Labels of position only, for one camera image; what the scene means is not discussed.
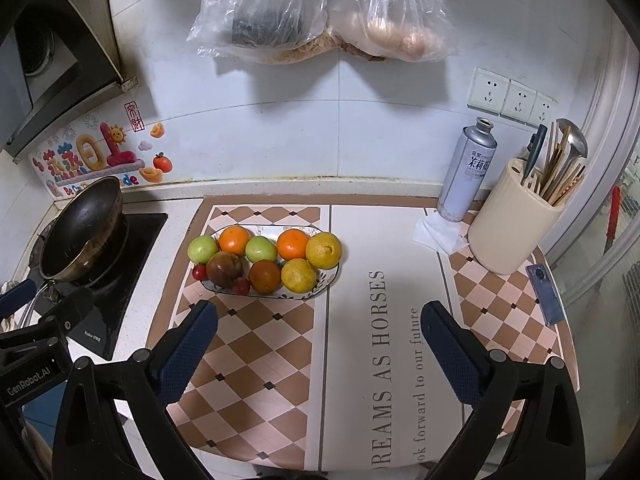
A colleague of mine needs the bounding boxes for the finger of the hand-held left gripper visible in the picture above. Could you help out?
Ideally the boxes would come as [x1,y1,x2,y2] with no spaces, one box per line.
[0,280,40,320]
[41,287,96,334]

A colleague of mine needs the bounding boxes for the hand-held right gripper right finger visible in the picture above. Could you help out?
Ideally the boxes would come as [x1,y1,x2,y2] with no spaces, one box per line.
[420,301,587,480]

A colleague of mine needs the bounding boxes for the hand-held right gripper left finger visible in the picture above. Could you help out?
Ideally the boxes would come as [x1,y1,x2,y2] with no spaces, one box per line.
[52,300,219,480]

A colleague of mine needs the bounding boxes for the dark reddish apple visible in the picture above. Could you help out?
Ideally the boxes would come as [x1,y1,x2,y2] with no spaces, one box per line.
[206,252,246,288]

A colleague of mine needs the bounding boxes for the small green apple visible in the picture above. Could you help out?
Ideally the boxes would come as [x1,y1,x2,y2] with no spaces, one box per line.
[245,236,277,263]
[188,236,220,264]

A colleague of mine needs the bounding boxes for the reddish brown orange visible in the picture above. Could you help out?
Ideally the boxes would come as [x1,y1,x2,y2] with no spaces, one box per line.
[248,260,282,294]

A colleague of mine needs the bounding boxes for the small orange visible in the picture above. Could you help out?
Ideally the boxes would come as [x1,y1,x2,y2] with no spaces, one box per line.
[218,226,252,256]

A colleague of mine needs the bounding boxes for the yellow lemon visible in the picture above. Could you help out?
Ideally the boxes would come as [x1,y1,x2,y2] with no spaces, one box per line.
[305,232,343,269]
[281,258,319,293]

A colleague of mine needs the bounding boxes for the floral rabbit print plate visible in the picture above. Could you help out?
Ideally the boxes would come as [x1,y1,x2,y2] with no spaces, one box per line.
[196,225,342,301]

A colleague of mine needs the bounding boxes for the large orange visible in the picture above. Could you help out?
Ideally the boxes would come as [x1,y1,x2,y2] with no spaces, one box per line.
[276,229,311,261]

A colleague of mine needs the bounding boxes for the black induction cooker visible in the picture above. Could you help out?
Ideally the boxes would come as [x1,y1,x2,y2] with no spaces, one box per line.
[37,212,168,361]

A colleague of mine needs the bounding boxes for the black wok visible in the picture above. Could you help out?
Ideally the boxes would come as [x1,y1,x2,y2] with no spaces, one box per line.
[17,176,126,328]

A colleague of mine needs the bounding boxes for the blue phone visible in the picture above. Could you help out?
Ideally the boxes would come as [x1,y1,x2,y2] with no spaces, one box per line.
[526,262,567,327]

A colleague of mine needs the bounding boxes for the white paper tissue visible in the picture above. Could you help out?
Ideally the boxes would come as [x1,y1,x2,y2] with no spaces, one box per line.
[412,212,471,256]

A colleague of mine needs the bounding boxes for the beige ribbed utensil holder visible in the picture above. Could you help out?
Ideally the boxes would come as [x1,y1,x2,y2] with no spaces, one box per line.
[467,157,566,276]

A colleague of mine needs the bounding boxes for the checkered printed counter mat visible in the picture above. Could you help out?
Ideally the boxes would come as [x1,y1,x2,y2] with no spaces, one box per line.
[145,194,581,476]

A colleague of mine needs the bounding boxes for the silver gas canister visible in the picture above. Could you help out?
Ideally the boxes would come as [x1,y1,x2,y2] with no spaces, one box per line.
[436,116,498,223]

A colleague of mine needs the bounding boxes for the bundle of wooden chopsticks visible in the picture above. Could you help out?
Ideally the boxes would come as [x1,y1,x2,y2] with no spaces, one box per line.
[537,121,587,206]

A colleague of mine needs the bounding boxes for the black range hood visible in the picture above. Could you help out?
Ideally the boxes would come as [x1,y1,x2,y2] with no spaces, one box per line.
[0,0,138,158]

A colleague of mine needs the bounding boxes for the metal ladle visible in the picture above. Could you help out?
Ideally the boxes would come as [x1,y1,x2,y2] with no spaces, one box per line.
[550,118,589,181]

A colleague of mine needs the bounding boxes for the clear plastic bag pale contents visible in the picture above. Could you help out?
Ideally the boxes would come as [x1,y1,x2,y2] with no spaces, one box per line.
[327,0,458,63]

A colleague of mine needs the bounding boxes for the clear plastic bag dark contents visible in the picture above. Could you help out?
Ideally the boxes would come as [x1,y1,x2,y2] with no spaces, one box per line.
[186,0,331,65]

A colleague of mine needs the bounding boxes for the colourful wall sticker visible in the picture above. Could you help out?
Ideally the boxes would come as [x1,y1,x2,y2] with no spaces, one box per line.
[27,100,173,198]

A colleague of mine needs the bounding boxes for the red handle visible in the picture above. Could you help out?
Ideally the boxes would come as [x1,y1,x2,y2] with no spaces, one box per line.
[602,186,622,256]

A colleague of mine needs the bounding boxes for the dark handled knife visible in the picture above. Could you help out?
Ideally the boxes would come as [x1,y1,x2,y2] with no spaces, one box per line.
[522,124,549,176]

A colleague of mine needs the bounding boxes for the white wall socket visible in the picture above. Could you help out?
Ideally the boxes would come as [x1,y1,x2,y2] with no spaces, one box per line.
[501,80,539,121]
[469,67,509,113]
[527,92,557,126]

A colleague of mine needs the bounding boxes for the white sliding door frame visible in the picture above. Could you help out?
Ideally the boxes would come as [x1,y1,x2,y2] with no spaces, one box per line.
[540,10,640,411]

